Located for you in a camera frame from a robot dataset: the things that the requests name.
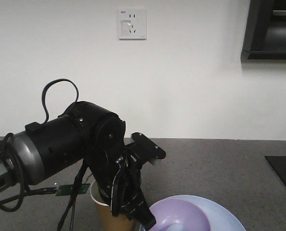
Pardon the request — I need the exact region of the light blue plate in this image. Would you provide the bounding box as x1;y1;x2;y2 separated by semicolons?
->
166;195;245;231

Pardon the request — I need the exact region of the green circuit board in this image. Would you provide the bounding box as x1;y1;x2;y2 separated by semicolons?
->
55;183;91;196

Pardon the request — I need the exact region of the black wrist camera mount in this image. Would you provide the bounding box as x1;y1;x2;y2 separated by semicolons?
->
126;132;166;167

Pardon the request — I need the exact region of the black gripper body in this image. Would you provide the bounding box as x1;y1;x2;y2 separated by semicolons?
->
110;156;147;217

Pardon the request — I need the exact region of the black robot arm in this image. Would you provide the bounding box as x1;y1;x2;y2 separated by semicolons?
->
0;102;166;230

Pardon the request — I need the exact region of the brown paper cup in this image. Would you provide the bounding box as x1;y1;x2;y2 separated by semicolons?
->
90;180;134;231

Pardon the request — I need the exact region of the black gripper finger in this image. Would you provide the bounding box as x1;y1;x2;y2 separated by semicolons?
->
136;204;156;229

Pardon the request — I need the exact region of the purple plastic bowl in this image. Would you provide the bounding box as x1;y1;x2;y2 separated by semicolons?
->
150;198;211;231

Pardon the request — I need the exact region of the light blue plastic spoon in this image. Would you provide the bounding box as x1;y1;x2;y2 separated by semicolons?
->
166;223;186;231

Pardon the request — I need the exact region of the white wall power socket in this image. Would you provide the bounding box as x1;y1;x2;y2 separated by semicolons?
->
117;8;147;40

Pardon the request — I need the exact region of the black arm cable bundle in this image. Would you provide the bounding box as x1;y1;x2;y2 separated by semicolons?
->
0;78;91;231

